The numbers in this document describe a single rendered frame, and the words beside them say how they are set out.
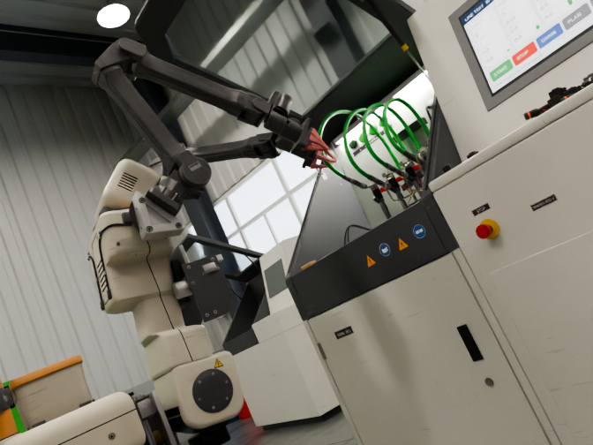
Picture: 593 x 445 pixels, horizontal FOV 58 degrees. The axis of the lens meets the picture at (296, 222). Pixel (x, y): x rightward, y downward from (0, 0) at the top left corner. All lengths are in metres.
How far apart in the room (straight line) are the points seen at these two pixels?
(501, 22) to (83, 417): 1.45
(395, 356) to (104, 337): 6.97
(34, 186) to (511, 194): 8.17
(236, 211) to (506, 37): 6.88
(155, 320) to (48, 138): 8.22
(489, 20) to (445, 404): 1.11
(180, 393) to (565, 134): 1.06
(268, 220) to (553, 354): 6.56
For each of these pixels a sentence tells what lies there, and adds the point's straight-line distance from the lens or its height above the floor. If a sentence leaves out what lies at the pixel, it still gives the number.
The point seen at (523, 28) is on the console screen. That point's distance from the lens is 1.66.
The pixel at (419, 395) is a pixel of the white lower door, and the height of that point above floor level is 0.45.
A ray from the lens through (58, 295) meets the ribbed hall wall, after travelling 8.39.
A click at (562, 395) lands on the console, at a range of 1.48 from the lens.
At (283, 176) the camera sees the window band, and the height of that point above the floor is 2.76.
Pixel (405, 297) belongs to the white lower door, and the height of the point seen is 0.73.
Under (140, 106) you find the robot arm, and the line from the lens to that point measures 1.45.
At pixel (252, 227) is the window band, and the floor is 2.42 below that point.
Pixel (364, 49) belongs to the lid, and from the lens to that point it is 2.05.
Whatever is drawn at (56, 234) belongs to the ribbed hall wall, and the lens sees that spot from 8.75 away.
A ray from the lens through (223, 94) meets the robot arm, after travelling 1.55.
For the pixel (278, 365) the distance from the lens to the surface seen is 4.84.
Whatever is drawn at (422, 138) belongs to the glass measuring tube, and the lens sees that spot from 2.09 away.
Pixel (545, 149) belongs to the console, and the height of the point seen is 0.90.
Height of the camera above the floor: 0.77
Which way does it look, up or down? 10 degrees up
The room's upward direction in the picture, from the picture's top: 25 degrees counter-clockwise
